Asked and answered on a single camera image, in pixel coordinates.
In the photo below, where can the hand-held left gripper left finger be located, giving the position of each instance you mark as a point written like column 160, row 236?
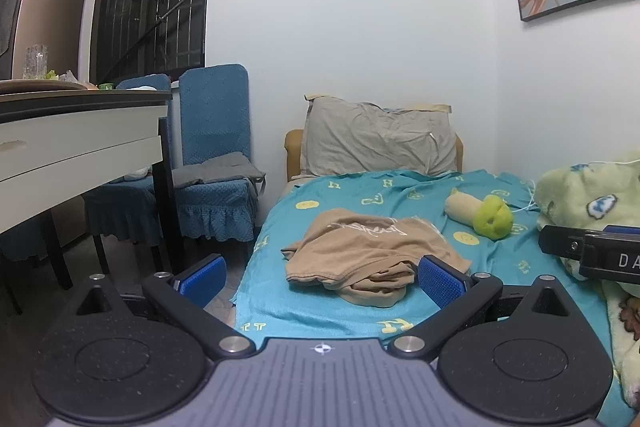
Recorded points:
column 202, row 279

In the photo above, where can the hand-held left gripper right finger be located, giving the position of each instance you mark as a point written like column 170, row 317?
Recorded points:
column 440, row 281

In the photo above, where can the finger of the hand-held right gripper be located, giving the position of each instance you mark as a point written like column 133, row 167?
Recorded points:
column 560, row 241

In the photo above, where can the tan garment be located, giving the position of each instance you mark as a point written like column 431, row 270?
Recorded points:
column 360, row 252

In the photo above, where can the light green fuzzy blanket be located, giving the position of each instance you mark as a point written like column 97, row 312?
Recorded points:
column 575, row 192

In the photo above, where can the green and beige plush toy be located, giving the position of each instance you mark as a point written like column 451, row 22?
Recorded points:
column 492, row 217

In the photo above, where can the teal printed bed sheet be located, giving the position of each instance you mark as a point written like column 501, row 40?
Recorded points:
column 300, row 302

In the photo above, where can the blue covered chair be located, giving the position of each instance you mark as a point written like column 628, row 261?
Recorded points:
column 125, row 207
column 215, row 117

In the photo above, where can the grey seat cushion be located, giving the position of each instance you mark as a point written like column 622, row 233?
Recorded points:
column 220, row 169

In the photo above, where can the small white cloth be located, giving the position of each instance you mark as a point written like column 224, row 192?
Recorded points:
column 136, row 174

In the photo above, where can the grey pillow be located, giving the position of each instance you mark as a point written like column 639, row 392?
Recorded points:
column 375, row 142

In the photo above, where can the beige pillow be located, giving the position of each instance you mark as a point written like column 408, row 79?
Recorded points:
column 435, row 108

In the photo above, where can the white table with dark top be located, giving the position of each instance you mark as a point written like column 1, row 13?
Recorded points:
column 75, row 142

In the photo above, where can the clear glass vase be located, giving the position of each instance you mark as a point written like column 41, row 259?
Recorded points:
column 36, row 62

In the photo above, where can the champagne refrigerator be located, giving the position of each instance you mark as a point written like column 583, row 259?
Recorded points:
column 50, row 17

